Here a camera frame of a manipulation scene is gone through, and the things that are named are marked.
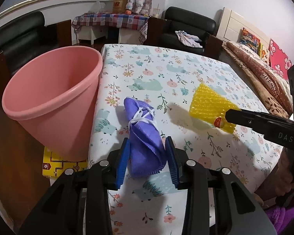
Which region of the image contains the purple felt cloth roll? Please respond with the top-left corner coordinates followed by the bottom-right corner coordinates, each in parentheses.
top-left (124, 97), bottom-right (167, 177)

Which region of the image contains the pink plastic trash bucket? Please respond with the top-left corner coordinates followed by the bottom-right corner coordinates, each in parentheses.
top-left (2, 46), bottom-right (103, 161)

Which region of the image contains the person's right hand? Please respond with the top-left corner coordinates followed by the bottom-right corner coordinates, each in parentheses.
top-left (253, 147), bottom-right (294, 208)

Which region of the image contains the brown leaf bed blanket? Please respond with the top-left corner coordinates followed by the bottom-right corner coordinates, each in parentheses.
top-left (219, 42), bottom-right (290, 118)

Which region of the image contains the brown dotted quilt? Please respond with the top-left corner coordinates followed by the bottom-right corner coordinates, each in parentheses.
top-left (226, 41), bottom-right (293, 115)

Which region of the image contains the floral bear tablecloth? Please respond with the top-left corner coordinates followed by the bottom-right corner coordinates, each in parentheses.
top-left (89, 44), bottom-right (282, 234)

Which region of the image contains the pink flower pillow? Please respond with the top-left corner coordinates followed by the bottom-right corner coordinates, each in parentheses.
top-left (270, 39), bottom-right (292, 81)

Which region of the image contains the yellow printed box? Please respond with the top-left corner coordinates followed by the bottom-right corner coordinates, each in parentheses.
top-left (42, 147), bottom-right (87, 179)

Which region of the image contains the colourful patterned pillow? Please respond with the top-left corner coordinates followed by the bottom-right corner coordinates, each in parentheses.
top-left (240, 28), bottom-right (260, 53)

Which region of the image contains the white wooden headboard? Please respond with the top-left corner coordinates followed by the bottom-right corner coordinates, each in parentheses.
top-left (216, 7), bottom-right (270, 48)

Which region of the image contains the crumpled cloth on armchair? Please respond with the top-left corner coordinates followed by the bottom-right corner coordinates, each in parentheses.
top-left (175, 30), bottom-right (203, 48)

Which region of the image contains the right black leather armchair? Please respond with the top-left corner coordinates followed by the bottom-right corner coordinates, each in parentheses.
top-left (144, 6), bottom-right (222, 60)

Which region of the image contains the black leather armchair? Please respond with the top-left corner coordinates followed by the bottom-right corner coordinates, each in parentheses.
top-left (144, 6), bottom-right (222, 60)
top-left (0, 10), bottom-right (73, 98)

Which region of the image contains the white side table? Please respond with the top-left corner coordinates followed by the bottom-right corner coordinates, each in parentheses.
top-left (75, 25), bottom-right (140, 45)

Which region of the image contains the plaid checkered tablecloth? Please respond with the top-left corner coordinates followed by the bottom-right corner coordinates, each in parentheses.
top-left (72, 13), bottom-right (149, 44)

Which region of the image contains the white cup with straw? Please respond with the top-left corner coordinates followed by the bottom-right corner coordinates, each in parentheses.
top-left (152, 4), bottom-right (161, 18)

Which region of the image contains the orange fruit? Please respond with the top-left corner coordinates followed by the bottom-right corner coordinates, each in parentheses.
top-left (125, 10), bottom-right (132, 15)

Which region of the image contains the clear plastic bag on table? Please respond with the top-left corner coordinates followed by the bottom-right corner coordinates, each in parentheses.
top-left (89, 0), bottom-right (105, 14)

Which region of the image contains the brown paper bag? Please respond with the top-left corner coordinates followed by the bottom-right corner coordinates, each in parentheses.
top-left (113, 0), bottom-right (128, 14)

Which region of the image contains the left black leather armchair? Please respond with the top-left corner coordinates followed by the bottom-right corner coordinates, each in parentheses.
top-left (0, 10), bottom-right (73, 98)

